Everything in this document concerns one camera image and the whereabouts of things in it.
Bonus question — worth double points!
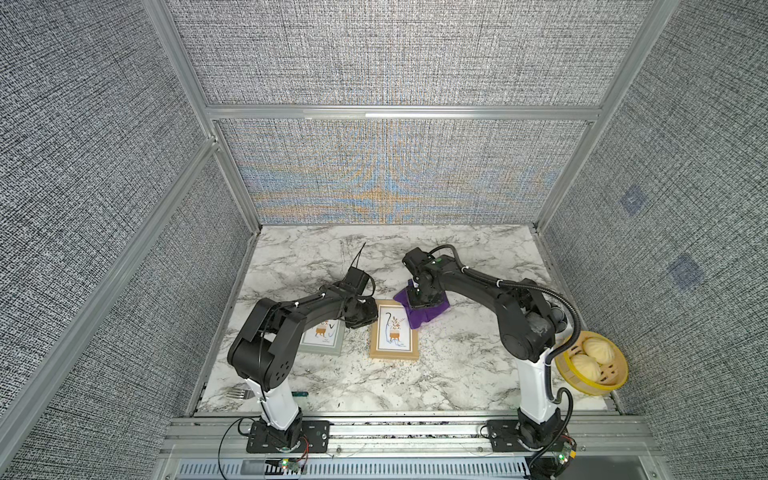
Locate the purple cloth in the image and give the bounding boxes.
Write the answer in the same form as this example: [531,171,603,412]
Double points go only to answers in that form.
[393,280,450,330]

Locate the light wooden picture frame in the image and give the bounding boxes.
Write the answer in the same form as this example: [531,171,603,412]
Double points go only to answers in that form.
[369,300,420,361]

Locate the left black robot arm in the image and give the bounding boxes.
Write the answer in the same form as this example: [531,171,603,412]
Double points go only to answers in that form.
[227,284,378,451]

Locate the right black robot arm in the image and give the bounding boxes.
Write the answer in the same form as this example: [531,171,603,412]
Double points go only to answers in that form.
[402,244,581,452]

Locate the steamed bun lower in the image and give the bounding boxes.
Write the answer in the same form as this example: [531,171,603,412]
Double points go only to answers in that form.
[570,353,602,383]

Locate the steamed bun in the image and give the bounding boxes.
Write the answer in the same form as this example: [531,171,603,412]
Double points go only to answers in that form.
[581,336,615,365]
[570,353,602,383]

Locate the steamed bun upper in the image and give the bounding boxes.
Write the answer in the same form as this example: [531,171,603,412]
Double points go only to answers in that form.
[581,336,615,365]

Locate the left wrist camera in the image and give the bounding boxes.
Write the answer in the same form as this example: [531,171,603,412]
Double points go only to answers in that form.
[342,266,372,295]

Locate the grey green picture frame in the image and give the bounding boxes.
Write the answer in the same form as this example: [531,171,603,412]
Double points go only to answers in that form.
[298,320,346,356]

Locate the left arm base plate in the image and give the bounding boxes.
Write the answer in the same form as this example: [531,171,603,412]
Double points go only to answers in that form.
[246,420,331,454]

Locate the green handled fork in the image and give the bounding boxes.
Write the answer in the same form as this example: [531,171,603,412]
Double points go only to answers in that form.
[225,386,310,401]

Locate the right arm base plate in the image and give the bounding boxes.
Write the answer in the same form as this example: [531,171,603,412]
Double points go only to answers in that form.
[484,419,569,452]

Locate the aluminium front rail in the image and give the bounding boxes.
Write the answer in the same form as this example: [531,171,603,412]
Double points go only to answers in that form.
[159,411,662,459]

